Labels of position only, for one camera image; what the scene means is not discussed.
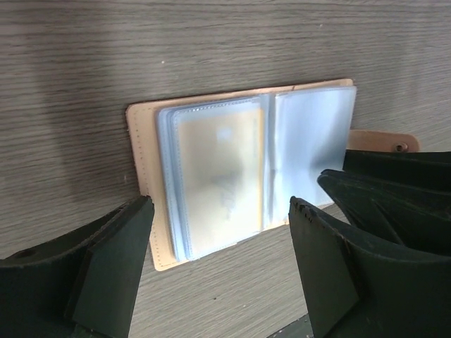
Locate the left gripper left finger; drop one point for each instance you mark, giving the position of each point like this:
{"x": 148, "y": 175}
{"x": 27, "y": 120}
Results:
{"x": 81, "y": 284}

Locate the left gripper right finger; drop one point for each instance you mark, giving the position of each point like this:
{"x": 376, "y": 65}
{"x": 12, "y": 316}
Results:
{"x": 358, "y": 285}

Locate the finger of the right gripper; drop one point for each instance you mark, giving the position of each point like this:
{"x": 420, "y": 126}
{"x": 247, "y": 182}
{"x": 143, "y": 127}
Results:
{"x": 403, "y": 198}

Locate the beige leather card holder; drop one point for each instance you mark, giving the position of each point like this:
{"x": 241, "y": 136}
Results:
{"x": 307, "y": 129}

